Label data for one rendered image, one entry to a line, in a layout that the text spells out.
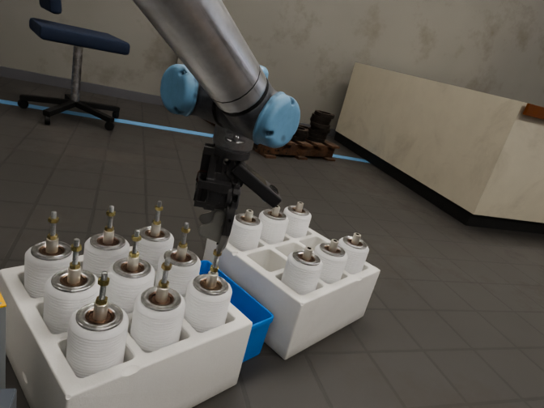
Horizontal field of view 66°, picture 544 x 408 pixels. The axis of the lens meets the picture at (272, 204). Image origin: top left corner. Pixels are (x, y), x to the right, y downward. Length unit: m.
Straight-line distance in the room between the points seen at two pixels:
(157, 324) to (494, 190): 2.34
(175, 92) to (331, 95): 3.85
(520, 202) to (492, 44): 2.77
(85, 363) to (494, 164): 2.41
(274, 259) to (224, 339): 0.42
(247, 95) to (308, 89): 3.82
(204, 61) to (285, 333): 0.79
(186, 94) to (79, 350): 0.45
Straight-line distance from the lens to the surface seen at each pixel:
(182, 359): 0.86
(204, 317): 0.89
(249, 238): 1.22
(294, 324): 1.09
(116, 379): 0.79
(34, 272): 0.96
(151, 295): 0.85
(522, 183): 2.96
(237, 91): 0.52
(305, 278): 1.08
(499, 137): 2.77
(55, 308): 0.87
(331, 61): 4.40
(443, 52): 5.05
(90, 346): 0.77
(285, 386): 1.10
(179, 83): 0.64
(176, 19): 0.45
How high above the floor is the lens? 0.74
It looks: 20 degrees down
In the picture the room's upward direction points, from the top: 14 degrees clockwise
